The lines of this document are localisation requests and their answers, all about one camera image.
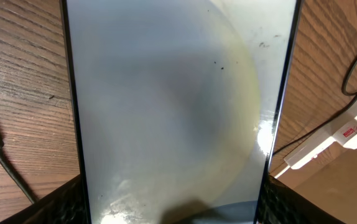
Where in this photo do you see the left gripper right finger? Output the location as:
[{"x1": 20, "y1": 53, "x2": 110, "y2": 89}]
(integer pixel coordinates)
[{"x1": 256, "y1": 175, "x2": 343, "y2": 224}]

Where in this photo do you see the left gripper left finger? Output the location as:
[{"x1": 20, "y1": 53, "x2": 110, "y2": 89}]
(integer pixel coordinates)
[{"x1": 0, "y1": 175, "x2": 87, "y2": 224}]

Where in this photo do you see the Samsung Galaxy smartphone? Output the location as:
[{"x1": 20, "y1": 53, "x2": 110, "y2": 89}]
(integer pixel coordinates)
[{"x1": 60, "y1": 0, "x2": 302, "y2": 223}]

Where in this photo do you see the white charger plug adapter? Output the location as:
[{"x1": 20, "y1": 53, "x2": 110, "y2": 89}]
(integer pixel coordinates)
[{"x1": 333, "y1": 119, "x2": 357, "y2": 149}]

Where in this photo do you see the white power strip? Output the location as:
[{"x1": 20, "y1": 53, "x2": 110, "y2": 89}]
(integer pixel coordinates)
[{"x1": 284, "y1": 101, "x2": 357, "y2": 169}]

